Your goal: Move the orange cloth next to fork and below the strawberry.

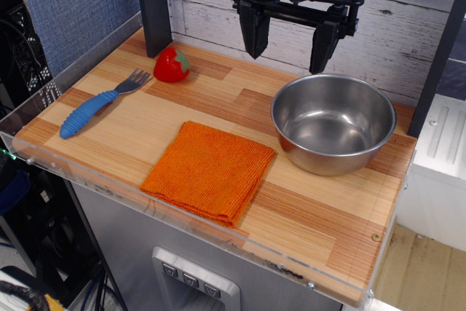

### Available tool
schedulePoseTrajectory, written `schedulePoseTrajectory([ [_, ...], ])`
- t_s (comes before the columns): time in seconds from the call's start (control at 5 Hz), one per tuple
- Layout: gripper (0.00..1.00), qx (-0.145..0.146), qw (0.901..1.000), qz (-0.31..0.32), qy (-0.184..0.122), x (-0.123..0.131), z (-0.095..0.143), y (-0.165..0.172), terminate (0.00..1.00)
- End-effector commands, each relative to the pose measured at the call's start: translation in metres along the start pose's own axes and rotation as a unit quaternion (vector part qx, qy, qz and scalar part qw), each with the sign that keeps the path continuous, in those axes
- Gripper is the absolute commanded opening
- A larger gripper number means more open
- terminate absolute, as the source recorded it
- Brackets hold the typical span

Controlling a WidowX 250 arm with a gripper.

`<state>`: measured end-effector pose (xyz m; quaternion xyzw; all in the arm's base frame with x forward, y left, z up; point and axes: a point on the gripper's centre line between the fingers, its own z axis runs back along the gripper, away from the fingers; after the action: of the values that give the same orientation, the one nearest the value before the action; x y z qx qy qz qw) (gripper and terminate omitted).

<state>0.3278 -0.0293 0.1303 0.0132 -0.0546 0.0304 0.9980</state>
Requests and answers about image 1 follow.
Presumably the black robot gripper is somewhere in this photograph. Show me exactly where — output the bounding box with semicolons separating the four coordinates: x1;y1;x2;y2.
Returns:
233;0;364;74

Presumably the red plastic strawberry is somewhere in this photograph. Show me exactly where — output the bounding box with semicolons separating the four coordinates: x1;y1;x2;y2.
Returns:
153;47;190;82

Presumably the orange folded cloth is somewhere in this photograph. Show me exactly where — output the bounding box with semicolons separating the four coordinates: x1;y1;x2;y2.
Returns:
140;122;276;227

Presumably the stainless steel bowl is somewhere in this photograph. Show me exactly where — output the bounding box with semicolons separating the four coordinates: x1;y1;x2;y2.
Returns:
270;74;397;176

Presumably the clear acrylic table guard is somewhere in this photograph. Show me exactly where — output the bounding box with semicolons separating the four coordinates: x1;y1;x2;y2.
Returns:
1;31;415;310

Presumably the blue fabric partition panel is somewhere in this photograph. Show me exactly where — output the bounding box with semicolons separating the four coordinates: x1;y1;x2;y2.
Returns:
23;0;142;77

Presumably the white appliance on right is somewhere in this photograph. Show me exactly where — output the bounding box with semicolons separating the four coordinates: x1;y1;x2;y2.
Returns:
395;95;465;251

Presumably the silver cabinet with dispenser panel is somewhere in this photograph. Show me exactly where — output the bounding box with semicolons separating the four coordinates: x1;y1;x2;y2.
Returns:
74;185;342;310

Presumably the black crate rack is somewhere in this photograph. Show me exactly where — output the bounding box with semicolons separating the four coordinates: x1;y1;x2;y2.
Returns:
1;0;61;117

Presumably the dark left vertical post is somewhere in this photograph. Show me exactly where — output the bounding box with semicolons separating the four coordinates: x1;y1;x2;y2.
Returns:
139;0;173;58

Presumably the dark vertical post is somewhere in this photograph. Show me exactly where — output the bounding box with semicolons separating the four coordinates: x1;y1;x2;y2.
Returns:
407;0;465;138
139;0;173;58

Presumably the dark right vertical post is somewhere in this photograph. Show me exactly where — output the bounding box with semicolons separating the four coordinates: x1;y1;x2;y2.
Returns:
407;0;465;138

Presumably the blue handled metal fork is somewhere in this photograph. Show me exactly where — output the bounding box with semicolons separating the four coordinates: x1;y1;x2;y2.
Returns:
59;68;151;139

